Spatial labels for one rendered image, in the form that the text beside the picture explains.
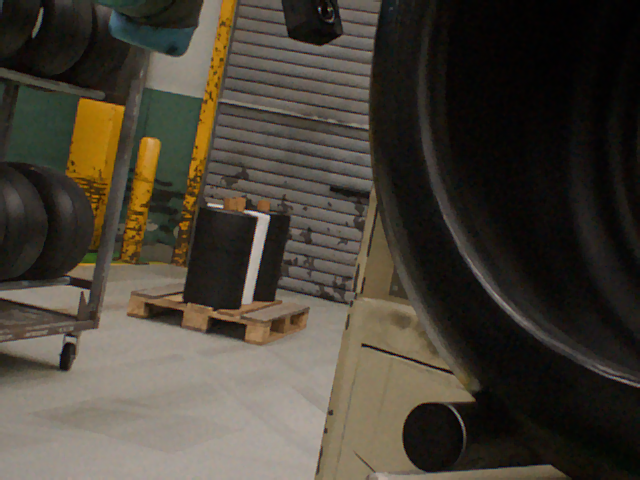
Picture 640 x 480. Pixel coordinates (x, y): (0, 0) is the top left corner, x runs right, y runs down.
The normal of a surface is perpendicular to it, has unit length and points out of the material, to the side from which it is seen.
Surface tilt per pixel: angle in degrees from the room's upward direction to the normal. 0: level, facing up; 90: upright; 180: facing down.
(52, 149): 90
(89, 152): 90
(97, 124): 90
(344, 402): 90
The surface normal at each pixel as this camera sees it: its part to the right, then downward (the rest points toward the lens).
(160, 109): -0.33, -0.01
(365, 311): -0.66, -0.09
